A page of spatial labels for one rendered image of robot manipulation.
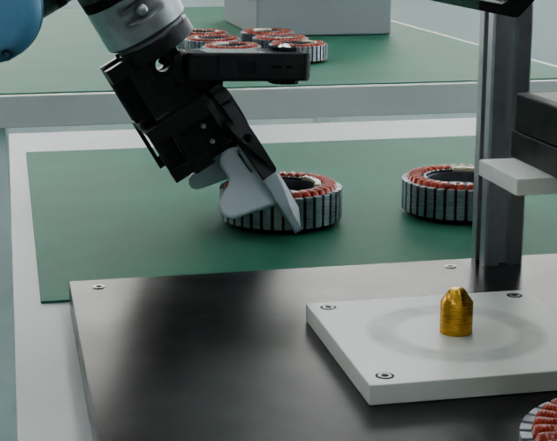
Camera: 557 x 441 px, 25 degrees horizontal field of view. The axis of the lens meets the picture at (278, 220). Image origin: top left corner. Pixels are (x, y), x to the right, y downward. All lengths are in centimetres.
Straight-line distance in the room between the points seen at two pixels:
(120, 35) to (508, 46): 33
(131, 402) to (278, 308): 18
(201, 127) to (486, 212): 28
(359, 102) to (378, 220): 95
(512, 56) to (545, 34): 472
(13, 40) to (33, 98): 112
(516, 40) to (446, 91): 122
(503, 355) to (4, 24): 42
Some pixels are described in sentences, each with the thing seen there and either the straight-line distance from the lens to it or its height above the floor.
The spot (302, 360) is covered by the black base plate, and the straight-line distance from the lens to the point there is 75.
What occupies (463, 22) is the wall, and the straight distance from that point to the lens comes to 552.
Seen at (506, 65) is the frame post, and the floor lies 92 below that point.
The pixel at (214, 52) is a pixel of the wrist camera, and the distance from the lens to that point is 110.
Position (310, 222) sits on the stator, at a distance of 112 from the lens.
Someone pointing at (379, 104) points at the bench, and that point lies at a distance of 213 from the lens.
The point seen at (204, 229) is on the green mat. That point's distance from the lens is 114.
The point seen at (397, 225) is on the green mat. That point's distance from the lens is 116.
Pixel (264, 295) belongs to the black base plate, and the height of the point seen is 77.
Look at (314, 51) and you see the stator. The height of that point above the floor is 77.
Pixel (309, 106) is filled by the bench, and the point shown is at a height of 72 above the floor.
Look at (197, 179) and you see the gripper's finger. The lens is 120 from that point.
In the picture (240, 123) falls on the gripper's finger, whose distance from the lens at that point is 109.
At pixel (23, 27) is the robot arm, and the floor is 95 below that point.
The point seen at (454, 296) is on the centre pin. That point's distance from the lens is 76.
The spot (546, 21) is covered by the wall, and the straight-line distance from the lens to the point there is 566.
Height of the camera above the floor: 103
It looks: 14 degrees down
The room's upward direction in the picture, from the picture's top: straight up
